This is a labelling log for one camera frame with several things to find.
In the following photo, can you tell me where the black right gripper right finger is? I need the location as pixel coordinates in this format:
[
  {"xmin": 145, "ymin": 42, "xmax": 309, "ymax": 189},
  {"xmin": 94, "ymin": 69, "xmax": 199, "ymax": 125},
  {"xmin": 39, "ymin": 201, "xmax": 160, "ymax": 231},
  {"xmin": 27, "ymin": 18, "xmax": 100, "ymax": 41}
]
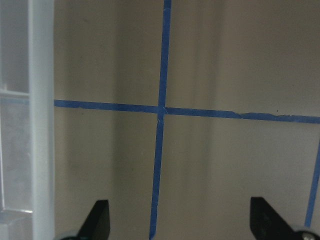
[{"xmin": 250, "ymin": 197, "xmax": 297, "ymax": 240}]

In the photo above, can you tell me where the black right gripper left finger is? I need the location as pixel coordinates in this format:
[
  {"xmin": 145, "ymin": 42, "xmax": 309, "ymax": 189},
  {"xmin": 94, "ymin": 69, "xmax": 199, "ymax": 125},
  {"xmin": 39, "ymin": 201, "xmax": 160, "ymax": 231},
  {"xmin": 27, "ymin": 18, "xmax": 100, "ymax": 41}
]
[{"xmin": 76, "ymin": 199, "xmax": 111, "ymax": 240}]

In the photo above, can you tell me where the clear plastic box lid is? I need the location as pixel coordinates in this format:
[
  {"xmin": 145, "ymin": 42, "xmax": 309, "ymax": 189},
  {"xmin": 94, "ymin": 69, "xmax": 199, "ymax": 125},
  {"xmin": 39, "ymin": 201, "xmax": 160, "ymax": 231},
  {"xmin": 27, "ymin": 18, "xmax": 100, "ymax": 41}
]
[{"xmin": 0, "ymin": 0, "xmax": 55, "ymax": 240}]

